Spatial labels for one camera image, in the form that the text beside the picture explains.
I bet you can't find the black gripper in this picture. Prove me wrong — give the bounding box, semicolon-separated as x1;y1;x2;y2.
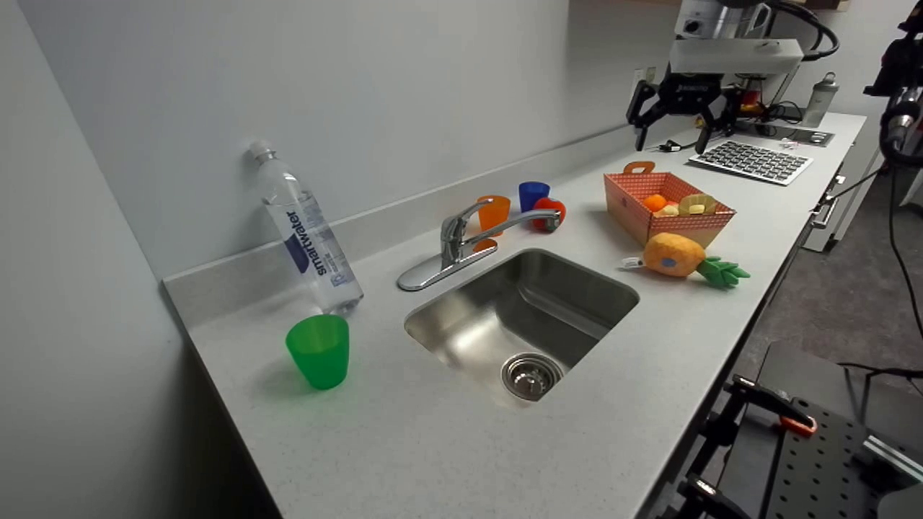
624;73;739;160

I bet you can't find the pineapple plushie with green leaves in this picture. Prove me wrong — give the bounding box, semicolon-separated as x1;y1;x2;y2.
618;228;753;294

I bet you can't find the grey computer keyboard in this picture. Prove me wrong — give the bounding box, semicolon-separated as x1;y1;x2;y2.
684;137;817;190

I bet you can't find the grey metal drink bottle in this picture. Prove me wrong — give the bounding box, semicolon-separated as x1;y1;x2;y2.
800;69;841;131

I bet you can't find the blue plastic cup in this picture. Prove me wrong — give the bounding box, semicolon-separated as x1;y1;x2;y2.
517;180;554;218

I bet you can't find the orange plastic cup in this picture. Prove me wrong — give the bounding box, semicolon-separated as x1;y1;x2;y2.
477;195;513;236

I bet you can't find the stainless steel sink basin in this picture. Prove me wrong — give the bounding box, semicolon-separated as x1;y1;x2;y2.
402;245;644;408

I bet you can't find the chrome sink faucet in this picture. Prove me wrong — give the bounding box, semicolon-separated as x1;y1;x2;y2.
393;206;566;297

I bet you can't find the metal sink drain strainer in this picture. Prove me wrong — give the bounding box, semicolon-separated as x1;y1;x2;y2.
498;349;566;404

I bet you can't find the black clamp with orange tip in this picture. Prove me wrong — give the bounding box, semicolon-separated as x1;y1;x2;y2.
726;373;823;441

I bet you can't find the black perforated cart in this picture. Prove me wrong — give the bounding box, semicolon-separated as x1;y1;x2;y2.
657;343;923;519

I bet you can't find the clear plastic water bottle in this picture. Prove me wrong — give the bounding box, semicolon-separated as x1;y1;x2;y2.
240;138;367;317

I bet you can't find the green plastic cup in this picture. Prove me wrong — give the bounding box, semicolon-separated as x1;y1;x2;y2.
282;313;353;396

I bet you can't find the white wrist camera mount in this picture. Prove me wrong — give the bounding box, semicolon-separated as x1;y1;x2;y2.
667;34;807;81

